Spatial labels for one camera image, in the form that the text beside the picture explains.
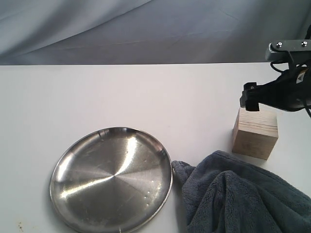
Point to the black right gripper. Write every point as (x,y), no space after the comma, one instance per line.
(291,91)

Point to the light wooden cube block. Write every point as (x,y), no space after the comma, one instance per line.
(255,133)

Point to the grey-blue fleece cloth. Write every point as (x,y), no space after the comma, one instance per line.
(224,194)

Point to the round stainless steel plate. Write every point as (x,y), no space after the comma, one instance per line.
(114,180)

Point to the grey fabric backdrop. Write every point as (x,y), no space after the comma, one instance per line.
(114,32)

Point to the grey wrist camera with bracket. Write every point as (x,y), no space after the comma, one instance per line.
(292,52)

